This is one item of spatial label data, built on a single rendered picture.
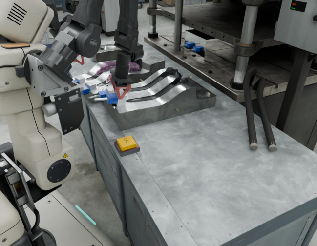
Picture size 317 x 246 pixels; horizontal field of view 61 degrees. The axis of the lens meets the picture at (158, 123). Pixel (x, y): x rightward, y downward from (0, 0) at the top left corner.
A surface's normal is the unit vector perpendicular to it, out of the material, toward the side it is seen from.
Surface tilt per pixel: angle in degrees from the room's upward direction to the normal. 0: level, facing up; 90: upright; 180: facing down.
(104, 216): 0
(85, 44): 102
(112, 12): 90
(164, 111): 90
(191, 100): 90
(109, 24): 90
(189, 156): 0
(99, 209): 0
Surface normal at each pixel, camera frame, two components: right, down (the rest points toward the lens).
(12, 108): 0.74, 0.37
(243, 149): 0.00, -0.84
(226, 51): 0.44, 0.49
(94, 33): 0.82, 0.47
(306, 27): -0.90, 0.24
